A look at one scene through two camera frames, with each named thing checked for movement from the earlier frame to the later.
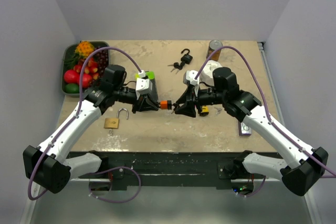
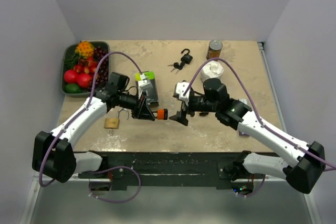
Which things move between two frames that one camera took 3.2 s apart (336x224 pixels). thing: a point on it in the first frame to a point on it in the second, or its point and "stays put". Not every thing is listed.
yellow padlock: (205, 110) stays put
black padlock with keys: (186, 58) stays put
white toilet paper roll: (207, 76) stays put
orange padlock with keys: (166, 104) to (162, 114)
